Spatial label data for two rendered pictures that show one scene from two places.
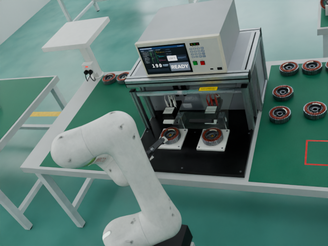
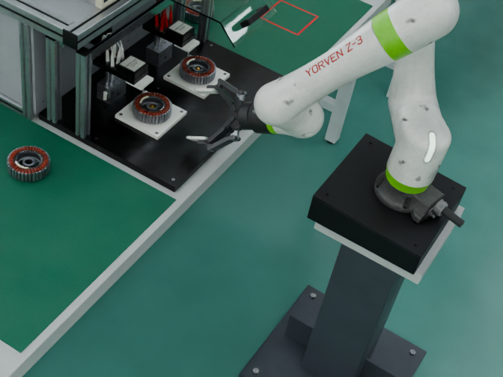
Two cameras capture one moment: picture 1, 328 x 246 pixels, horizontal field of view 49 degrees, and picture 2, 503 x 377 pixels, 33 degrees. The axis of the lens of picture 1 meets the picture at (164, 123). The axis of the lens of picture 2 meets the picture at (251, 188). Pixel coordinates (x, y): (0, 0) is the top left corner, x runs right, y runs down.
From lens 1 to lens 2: 248 cm
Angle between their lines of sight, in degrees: 71
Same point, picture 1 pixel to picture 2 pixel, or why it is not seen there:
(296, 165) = (294, 40)
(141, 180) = not seen: hidden behind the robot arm
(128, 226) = (430, 113)
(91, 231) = not seen: outside the picture
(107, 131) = not seen: outside the picture
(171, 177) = (235, 146)
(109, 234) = (433, 134)
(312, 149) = (278, 20)
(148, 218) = (431, 90)
